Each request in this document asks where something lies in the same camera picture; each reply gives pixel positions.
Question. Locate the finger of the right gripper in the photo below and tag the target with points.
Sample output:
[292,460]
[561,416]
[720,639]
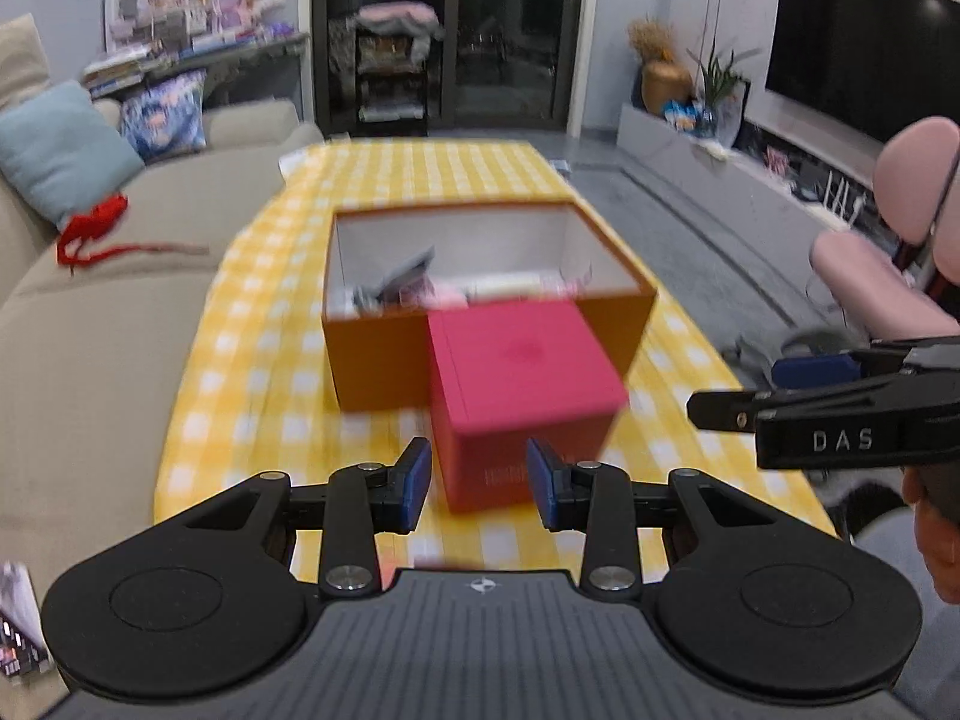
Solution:
[724,412]
[814,371]

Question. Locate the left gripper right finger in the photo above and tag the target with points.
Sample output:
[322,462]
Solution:
[604,504]

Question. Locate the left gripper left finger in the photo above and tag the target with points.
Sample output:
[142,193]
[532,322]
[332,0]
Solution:
[351,508]

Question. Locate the pink embroidered drawstring pouch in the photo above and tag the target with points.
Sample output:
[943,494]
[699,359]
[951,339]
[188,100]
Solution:
[500,288]

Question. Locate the pink office chair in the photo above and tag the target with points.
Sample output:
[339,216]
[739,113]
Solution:
[914,176]

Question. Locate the orange open cardboard box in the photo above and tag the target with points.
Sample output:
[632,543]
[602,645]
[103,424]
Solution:
[388,267]

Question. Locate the yellow checkered tablecloth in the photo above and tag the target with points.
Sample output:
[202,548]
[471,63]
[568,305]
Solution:
[257,392]

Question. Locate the red square gift box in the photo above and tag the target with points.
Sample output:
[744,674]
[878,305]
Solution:
[504,373]

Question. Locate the white wifi router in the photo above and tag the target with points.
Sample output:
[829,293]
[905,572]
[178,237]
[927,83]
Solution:
[842,201]

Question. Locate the grey tv cabinet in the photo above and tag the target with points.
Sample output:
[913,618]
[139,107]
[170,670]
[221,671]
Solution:
[739,193]

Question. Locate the dark navy cloth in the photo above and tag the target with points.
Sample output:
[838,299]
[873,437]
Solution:
[399,284]

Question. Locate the green potted plant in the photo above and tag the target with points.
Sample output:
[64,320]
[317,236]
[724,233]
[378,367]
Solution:
[720,74]

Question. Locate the golden vase dried flowers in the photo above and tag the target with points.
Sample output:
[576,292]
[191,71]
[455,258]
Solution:
[663,79]

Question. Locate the black television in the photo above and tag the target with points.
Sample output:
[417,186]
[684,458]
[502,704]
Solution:
[874,65]

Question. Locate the red ribbon cloth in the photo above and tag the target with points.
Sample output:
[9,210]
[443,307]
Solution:
[85,229]

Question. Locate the blue anime print cushion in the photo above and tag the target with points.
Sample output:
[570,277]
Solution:
[166,120]

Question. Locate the black shelf rack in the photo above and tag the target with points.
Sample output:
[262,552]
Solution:
[384,65]

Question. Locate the light blue cushion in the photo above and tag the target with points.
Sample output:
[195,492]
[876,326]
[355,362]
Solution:
[62,156]

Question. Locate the cluttered side desk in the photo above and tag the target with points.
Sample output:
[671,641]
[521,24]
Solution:
[147,42]

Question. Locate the glass sliding door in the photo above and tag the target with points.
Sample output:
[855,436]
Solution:
[496,64]

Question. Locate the beige cushion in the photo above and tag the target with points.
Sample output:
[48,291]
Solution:
[24,71]

